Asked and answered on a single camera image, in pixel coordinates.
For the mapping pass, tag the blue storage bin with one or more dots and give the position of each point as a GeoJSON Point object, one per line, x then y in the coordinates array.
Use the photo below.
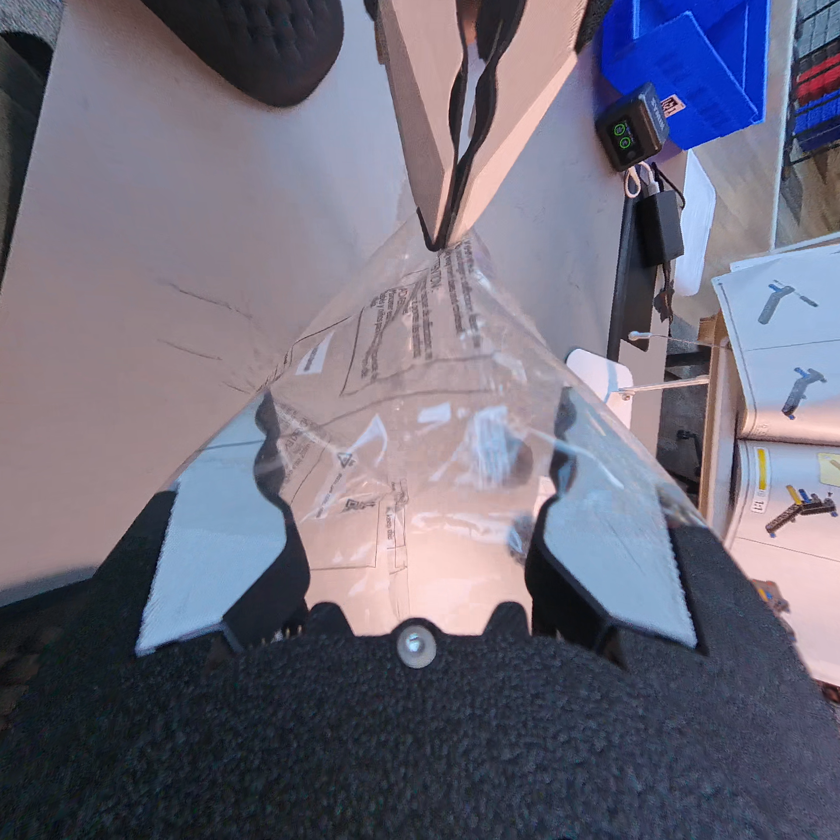
{"type": "Point", "coordinates": [696, 66]}

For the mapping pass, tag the black power adapter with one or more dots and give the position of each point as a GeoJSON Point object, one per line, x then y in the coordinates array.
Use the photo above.
{"type": "Point", "coordinates": [659, 226]}

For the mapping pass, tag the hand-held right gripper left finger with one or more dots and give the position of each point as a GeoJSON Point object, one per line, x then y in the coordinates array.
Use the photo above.
{"type": "Point", "coordinates": [210, 565]}

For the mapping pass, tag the instruction booklet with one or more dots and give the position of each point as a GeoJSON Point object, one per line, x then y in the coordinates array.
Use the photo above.
{"type": "Point", "coordinates": [788, 420]}

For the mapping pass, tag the black device green display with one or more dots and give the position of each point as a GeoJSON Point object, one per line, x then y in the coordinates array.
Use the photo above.
{"type": "Point", "coordinates": [630, 131]}

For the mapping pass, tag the large clear plastic bag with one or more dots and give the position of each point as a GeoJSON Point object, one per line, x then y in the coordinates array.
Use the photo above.
{"type": "Point", "coordinates": [420, 394]}

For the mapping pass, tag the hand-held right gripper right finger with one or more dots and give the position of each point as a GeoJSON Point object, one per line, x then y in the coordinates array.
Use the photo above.
{"type": "Point", "coordinates": [617, 551]}

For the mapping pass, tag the white stand base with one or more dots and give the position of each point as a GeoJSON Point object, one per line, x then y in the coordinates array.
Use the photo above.
{"type": "Point", "coordinates": [604, 381]}

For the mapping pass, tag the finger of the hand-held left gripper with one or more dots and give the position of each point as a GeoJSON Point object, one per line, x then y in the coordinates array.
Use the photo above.
{"type": "Point", "coordinates": [414, 79]}
{"type": "Point", "coordinates": [532, 66]}

